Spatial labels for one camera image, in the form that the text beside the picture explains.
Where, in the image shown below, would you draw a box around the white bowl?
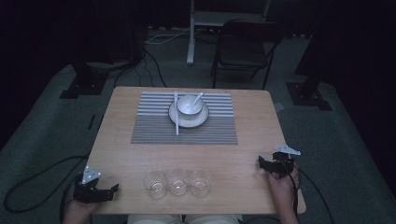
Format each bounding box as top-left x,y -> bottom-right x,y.
177,94 -> 205,121

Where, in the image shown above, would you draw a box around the white chopstick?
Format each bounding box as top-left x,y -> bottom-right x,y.
175,91 -> 180,136
173,91 -> 179,136

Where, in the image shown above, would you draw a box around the black stand with base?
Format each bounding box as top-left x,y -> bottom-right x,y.
285,0 -> 332,112

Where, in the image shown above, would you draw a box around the black folding chair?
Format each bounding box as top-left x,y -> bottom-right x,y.
210,19 -> 286,91

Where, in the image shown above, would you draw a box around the white plate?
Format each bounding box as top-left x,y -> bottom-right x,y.
168,100 -> 210,129

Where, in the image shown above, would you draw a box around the striped grey placemat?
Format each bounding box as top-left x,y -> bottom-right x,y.
130,91 -> 239,146

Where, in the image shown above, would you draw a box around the black stand base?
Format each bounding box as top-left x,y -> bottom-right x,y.
59,61 -> 110,100

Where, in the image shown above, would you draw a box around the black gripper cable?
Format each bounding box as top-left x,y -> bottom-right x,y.
279,160 -> 336,224
3,154 -> 91,224

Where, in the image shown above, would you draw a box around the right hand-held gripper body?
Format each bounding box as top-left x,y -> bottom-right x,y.
271,145 -> 302,179

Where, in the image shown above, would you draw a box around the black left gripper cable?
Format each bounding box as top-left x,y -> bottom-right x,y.
3,154 -> 91,224

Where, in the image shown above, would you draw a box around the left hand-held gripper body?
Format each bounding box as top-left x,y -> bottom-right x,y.
73,165 -> 103,204

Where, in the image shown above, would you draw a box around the white floor cable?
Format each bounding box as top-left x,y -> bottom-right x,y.
144,27 -> 191,46

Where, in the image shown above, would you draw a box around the black floor cables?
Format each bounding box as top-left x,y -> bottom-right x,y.
113,46 -> 168,89

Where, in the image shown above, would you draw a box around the white spoon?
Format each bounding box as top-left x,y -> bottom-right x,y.
190,91 -> 205,107

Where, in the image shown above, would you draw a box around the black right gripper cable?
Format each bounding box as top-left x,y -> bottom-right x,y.
279,160 -> 336,224

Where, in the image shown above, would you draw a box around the white metal stand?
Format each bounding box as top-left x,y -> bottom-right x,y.
186,0 -> 273,65

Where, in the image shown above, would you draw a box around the person's left hand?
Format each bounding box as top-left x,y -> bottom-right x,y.
62,198 -> 101,224

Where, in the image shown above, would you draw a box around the person's right hand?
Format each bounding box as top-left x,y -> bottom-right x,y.
267,167 -> 301,207

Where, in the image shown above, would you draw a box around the clear glass cup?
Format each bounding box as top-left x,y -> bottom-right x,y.
165,168 -> 191,197
143,170 -> 168,199
188,169 -> 212,198

